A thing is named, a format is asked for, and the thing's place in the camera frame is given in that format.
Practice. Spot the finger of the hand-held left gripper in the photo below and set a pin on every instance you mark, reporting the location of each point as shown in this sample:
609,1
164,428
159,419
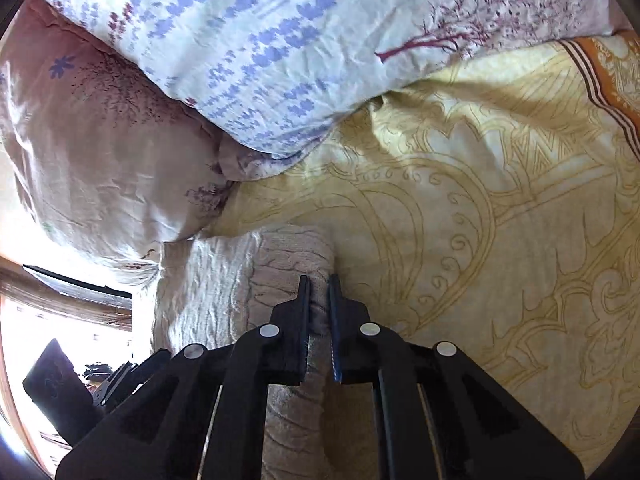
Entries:
127,377

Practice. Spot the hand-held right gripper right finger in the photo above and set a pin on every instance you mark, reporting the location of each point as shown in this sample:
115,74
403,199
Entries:
336,340

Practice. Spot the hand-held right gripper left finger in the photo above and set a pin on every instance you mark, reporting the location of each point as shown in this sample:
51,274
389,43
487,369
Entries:
300,320

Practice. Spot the yellow patterned bed sheet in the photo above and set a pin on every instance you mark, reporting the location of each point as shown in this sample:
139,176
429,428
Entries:
475,200

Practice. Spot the pink floral pillow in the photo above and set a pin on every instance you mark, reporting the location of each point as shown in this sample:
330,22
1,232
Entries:
100,170

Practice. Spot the white lavender print pillow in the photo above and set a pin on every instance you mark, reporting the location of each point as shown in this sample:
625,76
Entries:
310,35

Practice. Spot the wooden window frame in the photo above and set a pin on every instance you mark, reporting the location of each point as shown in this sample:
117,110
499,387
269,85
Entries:
65,305

